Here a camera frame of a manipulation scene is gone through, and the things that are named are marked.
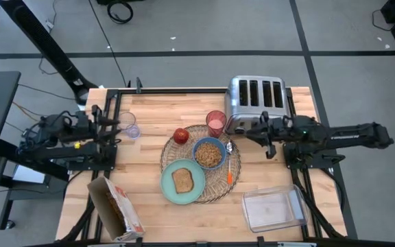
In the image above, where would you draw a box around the blue bowl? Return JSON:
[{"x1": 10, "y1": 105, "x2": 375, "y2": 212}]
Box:
[{"x1": 192, "y1": 137, "x2": 227, "y2": 171}]

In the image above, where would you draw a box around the brown cereal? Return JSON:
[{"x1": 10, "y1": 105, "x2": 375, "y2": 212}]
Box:
[{"x1": 195, "y1": 142, "x2": 223, "y2": 168}]

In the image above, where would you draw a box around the pink plastic cup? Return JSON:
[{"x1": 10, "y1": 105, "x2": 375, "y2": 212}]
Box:
[{"x1": 205, "y1": 110, "x2": 227, "y2": 139}]

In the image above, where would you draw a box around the red apple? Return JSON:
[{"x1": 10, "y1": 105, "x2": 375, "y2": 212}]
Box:
[{"x1": 172, "y1": 127, "x2": 190, "y2": 145}]

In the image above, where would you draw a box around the clear drinking glass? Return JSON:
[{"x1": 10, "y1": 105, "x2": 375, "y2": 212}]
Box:
[{"x1": 117, "y1": 111, "x2": 142, "y2": 140}]

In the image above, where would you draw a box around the brown toast slice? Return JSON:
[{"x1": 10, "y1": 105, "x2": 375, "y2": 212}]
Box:
[{"x1": 171, "y1": 167, "x2": 195, "y2": 194}]

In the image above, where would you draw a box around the clear plastic container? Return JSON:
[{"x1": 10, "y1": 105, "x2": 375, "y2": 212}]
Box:
[{"x1": 241, "y1": 185, "x2": 310, "y2": 233}]

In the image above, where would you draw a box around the white paper sheet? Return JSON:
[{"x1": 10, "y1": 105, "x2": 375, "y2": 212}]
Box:
[{"x1": 12, "y1": 164, "x2": 47, "y2": 185}]

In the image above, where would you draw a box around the coiled black cable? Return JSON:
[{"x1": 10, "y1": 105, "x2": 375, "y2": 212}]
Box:
[{"x1": 106, "y1": 1, "x2": 134, "y2": 25}]

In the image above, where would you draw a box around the black metal table frame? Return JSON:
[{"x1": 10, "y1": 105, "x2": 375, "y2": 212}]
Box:
[{"x1": 60, "y1": 87, "x2": 346, "y2": 247}]

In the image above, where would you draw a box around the red cereal box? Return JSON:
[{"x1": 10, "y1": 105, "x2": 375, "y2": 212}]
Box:
[{"x1": 86, "y1": 176, "x2": 146, "y2": 242}]

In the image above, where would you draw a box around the silver four-slot toaster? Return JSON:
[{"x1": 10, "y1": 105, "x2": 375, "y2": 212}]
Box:
[{"x1": 224, "y1": 75, "x2": 291, "y2": 135}]

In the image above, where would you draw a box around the black stand pole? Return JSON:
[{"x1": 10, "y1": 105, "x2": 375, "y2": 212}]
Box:
[{"x1": 0, "y1": 0, "x2": 99, "y2": 106}]

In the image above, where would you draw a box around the round woven placemat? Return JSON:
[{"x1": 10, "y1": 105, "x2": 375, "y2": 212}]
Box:
[{"x1": 159, "y1": 124, "x2": 242, "y2": 204}]

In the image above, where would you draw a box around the spoon with orange handle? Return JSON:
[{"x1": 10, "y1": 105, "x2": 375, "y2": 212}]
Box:
[{"x1": 225, "y1": 139, "x2": 235, "y2": 185}]

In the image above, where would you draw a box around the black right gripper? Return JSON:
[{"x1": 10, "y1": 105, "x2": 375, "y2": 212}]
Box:
[{"x1": 244, "y1": 116, "x2": 289, "y2": 160}]

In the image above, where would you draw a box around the black floor cable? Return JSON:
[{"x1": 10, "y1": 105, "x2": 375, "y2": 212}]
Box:
[{"x1": 87, "y1": 0, "x2": 129, "y2": 87}]

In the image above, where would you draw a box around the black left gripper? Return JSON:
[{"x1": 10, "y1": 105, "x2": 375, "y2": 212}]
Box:
[{"x1": 75, "y1": 109, "x2": 122, "y2": 140}]

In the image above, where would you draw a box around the green plate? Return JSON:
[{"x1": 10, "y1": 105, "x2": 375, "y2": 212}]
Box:
[{"x1": 159, "y1": 158, "x2": 206, "y2": 206}]

